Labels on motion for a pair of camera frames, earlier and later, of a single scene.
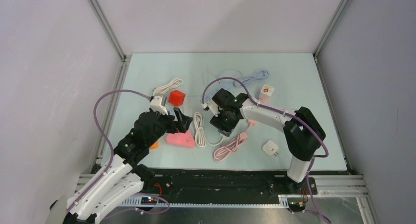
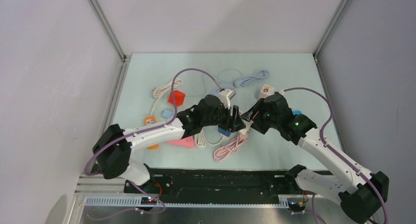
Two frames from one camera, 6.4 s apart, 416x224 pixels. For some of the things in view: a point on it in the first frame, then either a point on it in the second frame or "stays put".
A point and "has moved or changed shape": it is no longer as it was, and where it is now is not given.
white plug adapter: [271, 147] has moved or changed shape
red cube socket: [176, 97] stays put
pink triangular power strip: [183, 139] stays put
